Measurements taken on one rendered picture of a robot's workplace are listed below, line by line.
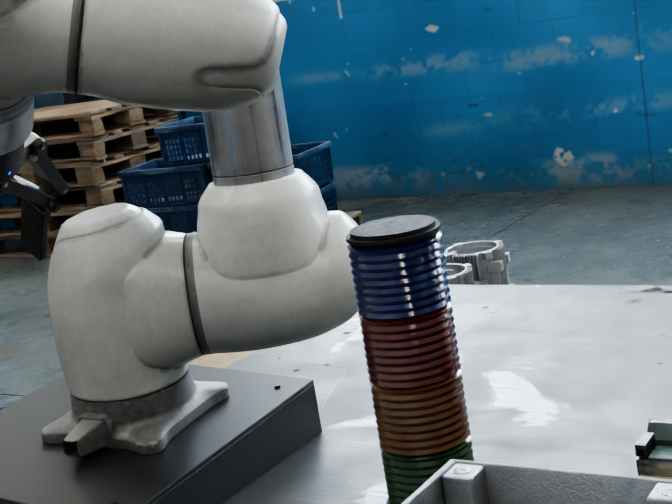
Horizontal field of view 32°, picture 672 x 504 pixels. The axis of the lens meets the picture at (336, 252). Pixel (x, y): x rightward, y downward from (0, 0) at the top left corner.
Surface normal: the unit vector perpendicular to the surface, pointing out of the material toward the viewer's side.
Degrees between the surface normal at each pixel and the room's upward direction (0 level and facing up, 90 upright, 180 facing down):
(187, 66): 108
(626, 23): 90
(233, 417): 4
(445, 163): 90
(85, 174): 90
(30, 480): 4
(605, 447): 0
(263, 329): 122
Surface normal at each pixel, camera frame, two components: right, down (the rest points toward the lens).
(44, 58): 0.15, 0.66
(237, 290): -0.05, 0.01
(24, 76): 0.11, 0.83
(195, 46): 0.25, 0.21
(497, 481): -0.53, 0.27
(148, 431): -0.04, -0.86
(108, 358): -0.01, 0.34
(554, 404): -0.16, -0.96
